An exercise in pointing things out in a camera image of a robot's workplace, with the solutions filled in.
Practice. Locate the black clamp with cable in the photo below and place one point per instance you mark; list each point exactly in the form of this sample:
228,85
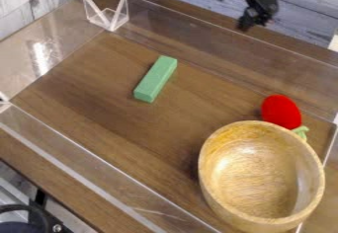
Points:
24,215

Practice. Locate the red felt strawberry toy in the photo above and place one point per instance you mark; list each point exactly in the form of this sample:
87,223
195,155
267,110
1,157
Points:
280,111

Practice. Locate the clear acrylic corner bracket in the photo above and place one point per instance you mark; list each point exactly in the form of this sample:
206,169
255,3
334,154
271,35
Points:
107,18

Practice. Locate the clear acrylic table barrier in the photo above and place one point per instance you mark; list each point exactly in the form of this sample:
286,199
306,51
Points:
117,158

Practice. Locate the green rectangular block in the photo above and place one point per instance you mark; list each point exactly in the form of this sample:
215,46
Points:
155,79

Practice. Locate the wooden bowl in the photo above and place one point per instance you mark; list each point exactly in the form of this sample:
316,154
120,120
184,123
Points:
260,176

